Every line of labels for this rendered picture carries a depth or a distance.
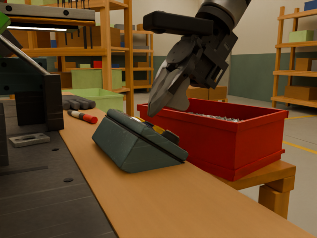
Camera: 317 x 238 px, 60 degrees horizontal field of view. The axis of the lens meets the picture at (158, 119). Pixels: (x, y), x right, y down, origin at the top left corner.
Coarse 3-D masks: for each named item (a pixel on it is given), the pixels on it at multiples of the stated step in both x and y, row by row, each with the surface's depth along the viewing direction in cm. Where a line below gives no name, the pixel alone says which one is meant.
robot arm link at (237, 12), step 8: (208, 0) 47; (216, 0) 46; (224, 0) 46; (232, 0) 46; (240, 0) 47; (224, 8) 46; (232, 8) 46; (240, 8) 47; (232, 16) 47; (240, 16) 48
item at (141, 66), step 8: (96, 24) 828; (112, 24) 849; (120, 24) 854; (120, 32) 852; (136, 32) 872; (144, 32) 882; (152, 32) 892; (152, 40) 902; (136, 48) 891; (144, 48) 900; (152, 48) 907; (152, 56) 912; (56, 64) 810; (72, 64) 825; (80, 64) 831; (88, 64) 840; (96, 64) 851; (112, 64) 870; (136, 64) 916; (144, 64) 914; (152, 64) 917; (152, 72) 923; (136, 80) 915; (144, 80) 924; (152, 80) 928; (136, 88) 907
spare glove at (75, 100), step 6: (66, 96) 87; (72, 96) 87; (78, 96) 87; (66, 102) 76; (72, 102) 77; (78, 102) 76; (84, 102) 76; (90, 102) 78; (66, 108) 75; (78, 108) 76; (84, 108) 77
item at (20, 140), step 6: (12, 138) 45; (18, 138) 45; (24, 138) 47; (30, 138) 47; (36, 138) 45; (42, 138) 46; (48, 138) 46; (12, 144) 44; (18, 144) 43; (24, 144) 44; (30, 144) 44
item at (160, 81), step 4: (164, 68) 49; (160, 72) 50; (164, 72) 49; (168, 72) 49; (160, 76) 49; (164, 76) 48; (156, 80) 49; (160, 80) 48; (164, 80) 48; (156, 84) 49; (160, 84) 48; (152, 88) 49; (156, 88) 48; (160, 88) 48; (152, 92) 48; (156, 92) 47; (152, 96) 47; (152, 100) 47; (148, 104) 47; (148, 108) 47; (172, 108) 51; (148, 112) 47
